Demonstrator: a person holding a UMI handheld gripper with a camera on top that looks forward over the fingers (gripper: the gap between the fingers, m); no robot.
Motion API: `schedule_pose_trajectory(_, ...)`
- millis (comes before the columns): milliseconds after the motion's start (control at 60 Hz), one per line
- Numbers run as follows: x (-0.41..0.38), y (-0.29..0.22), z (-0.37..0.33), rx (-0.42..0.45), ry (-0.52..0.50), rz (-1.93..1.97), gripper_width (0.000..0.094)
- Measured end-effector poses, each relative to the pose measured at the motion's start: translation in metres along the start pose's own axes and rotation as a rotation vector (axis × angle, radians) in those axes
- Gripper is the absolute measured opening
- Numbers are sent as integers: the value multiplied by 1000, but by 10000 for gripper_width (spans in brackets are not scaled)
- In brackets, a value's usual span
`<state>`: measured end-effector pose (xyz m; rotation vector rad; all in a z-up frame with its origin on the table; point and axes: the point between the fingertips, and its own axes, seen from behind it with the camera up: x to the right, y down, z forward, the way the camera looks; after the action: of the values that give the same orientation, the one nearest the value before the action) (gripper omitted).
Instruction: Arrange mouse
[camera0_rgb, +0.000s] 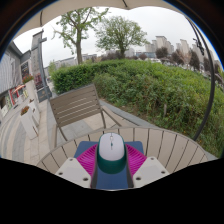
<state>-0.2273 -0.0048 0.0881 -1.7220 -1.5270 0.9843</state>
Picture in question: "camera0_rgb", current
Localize navy blue mouse pad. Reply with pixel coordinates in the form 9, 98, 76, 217
73, 140, 145, 191

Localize distant apartment buildings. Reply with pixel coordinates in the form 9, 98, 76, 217
146, 34, 221, 68

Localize white planter box with flowers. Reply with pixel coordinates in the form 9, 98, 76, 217
22, 73, 38, 104
19, 105, 39, 139

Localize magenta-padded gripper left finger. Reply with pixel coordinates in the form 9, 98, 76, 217
54, 143, 100, 190

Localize white and teal computer mouse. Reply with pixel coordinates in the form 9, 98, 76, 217
96, 132, 128, 175

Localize tall grey sign pylon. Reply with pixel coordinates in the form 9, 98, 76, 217
30, 29, 51, 101

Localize round-crowned leafy tree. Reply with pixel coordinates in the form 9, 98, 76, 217
94, 15, 148, 60

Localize brown slatted outdoor chair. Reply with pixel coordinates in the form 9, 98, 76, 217
48, 83, 124, 148

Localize beige cantilever patio umbrella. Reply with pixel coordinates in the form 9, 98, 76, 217
14, 0, 217, 142

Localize sparse-leaved tree with thick trunk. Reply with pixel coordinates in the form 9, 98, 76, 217
51, 7, 109, 65

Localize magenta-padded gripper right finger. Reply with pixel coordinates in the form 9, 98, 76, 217
124, 143, 170, 190

